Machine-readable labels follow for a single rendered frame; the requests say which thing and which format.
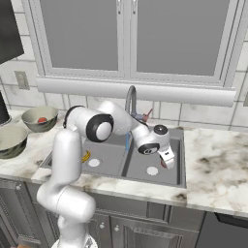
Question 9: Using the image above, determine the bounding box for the grey double sink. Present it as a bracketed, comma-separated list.
[38, 124, 188, 189]

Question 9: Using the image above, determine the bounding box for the red faucet handle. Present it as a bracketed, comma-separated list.
[138, 108, 154, 122]

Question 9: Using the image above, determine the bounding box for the yellow banana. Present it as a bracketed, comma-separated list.
[81, 149, 91, 164]

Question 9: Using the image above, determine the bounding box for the black countertop appliance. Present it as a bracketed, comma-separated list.
[0, 92, 13, 126]

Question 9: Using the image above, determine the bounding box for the grey wall outlet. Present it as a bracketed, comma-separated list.
[14, 70, 31, 91]

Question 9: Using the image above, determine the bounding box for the grey window sill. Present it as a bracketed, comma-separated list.
[35, 75, 237, 108]

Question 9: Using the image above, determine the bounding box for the dark grey dishwasher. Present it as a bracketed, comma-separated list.
[195, 210, 248, 248]

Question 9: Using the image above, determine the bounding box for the grey framed window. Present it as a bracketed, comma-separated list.
[21, 0, 248, 90]

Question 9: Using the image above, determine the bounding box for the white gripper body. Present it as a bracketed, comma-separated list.
[161, 154, 176, 171]

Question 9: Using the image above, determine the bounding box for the grey green bowl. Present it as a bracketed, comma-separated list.
[0, 124, 29, 160]
[20, 106, 59, 134]

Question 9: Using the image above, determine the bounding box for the black wall cupboard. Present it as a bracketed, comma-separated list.
[0, 0, 25, 65]

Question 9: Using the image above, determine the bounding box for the grey curved faucet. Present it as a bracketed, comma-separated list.
[124, 84, 139, 134]

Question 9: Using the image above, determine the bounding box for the dark grey sink front panel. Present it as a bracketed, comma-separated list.
[86, 191, 206, 225]

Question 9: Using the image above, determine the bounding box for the dark grey cupboard door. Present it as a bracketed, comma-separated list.
[110, 215, 202, 248]
[87, 211, 113, 248]
[0, 178, 50, 248]

